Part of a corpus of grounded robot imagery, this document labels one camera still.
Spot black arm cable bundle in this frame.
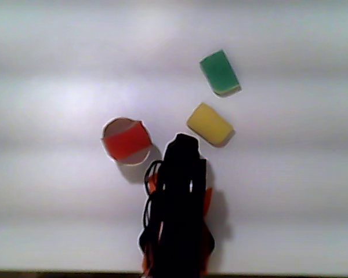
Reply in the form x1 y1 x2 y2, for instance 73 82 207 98
143 159 165 235

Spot white paper cup green sleeve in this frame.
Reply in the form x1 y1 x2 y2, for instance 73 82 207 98
101 117 152 166

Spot yellow and white sponge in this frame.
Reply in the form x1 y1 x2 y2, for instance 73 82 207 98
186 102 236 148

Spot green and white sponge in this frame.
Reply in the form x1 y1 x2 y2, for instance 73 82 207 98
199 49 242 98

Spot orange tape strip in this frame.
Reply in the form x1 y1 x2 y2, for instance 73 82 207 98
148 173 160 194
204 187 213 217

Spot red and white sponge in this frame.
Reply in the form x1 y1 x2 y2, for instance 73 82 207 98
103 121 151 162

